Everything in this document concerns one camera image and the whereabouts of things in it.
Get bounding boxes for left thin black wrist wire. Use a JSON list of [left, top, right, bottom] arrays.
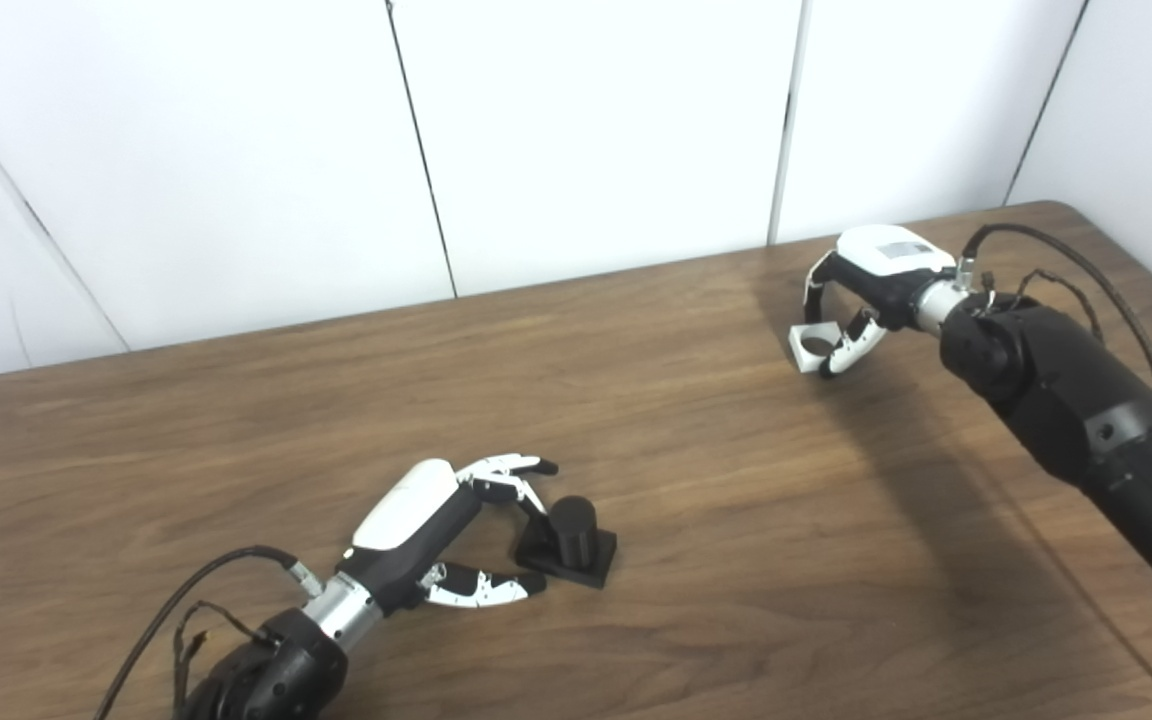
[[171, 600, 277, 706]]

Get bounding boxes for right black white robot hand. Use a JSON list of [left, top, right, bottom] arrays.
[[802, 224, 959, 379]]

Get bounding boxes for right thin black wrist wire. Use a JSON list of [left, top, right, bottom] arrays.
[[981, 268, 1107, 346]]

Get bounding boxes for right thick black wrist cable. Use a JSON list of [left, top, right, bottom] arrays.
[[956, 222, 1152, 461]]

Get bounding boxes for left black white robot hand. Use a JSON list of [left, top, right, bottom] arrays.
[[336, 454, 560, 616]]

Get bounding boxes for white square piece with hole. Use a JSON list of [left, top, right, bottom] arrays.
[[788, 322, 852, 375]]

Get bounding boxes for black peg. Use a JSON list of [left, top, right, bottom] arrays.
[[513, 495, 619, 589]]

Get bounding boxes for thin black wrist wire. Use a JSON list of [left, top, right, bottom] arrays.
[[981, 268, 1107, 346], [171, 600, 277, 706]]

